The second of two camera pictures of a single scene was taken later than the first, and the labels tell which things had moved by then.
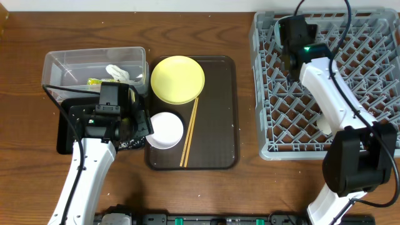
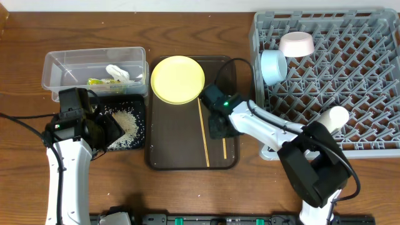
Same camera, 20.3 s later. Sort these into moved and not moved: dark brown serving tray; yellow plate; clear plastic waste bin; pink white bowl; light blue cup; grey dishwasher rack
Moved: pink white bowl; light blue cup
Not moved: yellow plate; dark brown serving tray; clear plastic waste bin; grey dishwasher rack
